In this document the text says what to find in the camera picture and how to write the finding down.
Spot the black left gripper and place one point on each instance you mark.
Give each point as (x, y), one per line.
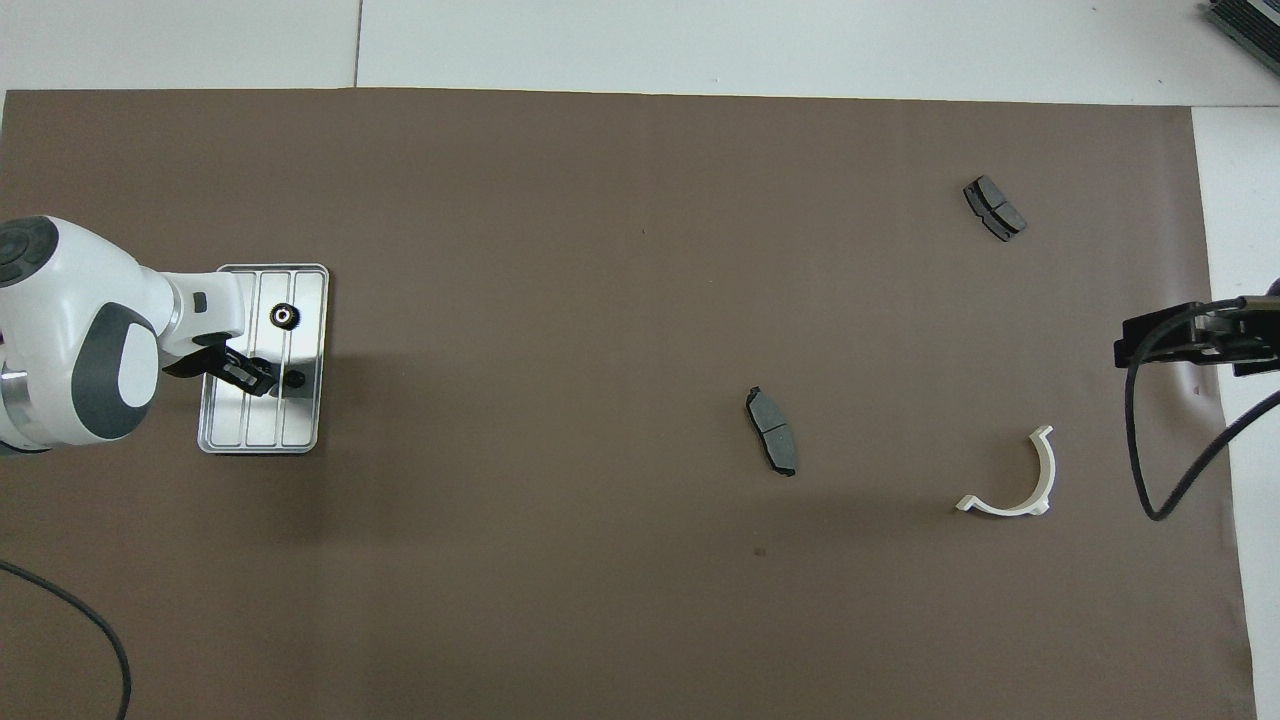
(200, 362)

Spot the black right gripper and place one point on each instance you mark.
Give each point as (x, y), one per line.
(1245, 335)

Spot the small black bearing gear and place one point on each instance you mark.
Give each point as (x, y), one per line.
(295, 379)

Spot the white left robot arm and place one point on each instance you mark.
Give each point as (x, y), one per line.
(70, 330)

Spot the silver metal tray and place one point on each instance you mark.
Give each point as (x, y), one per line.
(290, 420)

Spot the dark grey brake pad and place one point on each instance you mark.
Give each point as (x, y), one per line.
(995, 208)
(772, 430)

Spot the dark grey ribbed device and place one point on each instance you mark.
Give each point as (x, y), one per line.
(1255, 25)

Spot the brown table mat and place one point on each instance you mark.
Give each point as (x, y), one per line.
(600, 250)

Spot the white curved plastic bracket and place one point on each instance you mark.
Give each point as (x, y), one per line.
(1003, 510)

